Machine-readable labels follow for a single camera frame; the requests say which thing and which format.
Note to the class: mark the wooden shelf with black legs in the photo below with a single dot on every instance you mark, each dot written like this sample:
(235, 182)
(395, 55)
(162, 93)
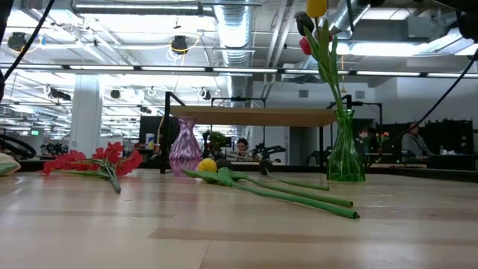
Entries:
(250, 116)

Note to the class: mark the black artificial tulip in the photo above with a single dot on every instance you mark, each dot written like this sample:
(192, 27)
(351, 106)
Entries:
(304, 23)
(224, 164)

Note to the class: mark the black cabinet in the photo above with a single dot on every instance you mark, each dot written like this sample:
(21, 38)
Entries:
(448, 136)

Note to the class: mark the black background rig frame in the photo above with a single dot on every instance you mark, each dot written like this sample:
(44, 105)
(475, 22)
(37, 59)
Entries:
(239, 99)

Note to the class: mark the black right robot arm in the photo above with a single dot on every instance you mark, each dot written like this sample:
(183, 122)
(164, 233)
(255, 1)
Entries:
(468, 24)

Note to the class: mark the cream artificial tulip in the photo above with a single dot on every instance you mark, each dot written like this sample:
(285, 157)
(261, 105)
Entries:
(8, 164)

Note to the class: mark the purple glass vase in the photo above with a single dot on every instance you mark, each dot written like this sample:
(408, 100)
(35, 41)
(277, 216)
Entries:
(185, 153)

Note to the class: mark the dark red artificial tulip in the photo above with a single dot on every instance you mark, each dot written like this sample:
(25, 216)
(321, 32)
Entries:
(329, 36)

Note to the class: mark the yellow artificial tulip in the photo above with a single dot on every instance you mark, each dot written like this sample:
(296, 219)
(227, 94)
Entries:
(207, 165)
(316, 7)

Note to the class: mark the black background robot arm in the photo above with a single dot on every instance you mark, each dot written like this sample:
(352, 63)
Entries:
(267, 151)

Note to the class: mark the red artificial flower bunch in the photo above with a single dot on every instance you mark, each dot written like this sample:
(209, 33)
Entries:
(112, 151)

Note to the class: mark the thin-stemmed black tulip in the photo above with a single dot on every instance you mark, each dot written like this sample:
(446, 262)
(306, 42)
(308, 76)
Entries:
(265, 167)

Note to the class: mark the silver ventilation duct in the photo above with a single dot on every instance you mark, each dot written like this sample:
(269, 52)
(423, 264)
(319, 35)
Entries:
(234, 30)
(360, 15)

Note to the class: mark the person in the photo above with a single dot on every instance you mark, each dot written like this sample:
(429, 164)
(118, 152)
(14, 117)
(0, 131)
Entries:
(412, 143)
(243, 143)

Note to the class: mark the potted green plant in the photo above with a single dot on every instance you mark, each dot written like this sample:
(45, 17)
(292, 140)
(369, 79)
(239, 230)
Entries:
(217, 139)

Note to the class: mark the small potted flowers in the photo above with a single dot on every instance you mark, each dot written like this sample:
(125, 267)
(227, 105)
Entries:
(384, 134)

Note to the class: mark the green glass vase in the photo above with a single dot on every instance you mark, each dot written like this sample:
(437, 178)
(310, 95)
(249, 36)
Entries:
(345, 160)

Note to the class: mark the long ceiling light strip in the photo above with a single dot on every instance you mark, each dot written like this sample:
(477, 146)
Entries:
(172, 68)

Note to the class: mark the black monitor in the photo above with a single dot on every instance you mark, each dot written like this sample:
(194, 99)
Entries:
(149, 129)

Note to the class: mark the white building column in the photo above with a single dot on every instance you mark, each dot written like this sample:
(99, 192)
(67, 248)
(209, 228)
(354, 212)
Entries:
(86, 119)

